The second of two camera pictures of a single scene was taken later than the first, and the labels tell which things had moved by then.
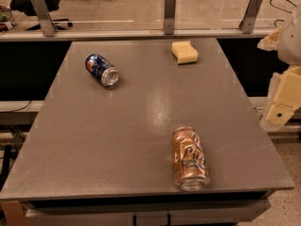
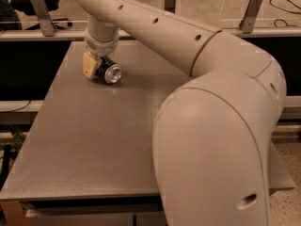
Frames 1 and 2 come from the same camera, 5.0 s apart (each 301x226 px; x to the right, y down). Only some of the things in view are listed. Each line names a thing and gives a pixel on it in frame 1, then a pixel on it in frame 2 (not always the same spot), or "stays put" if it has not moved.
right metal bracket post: [247, 24] stays put
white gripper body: [292, 40] → [100, 47]
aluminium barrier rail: [259, 34] stays put
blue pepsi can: [98, 66] stays put
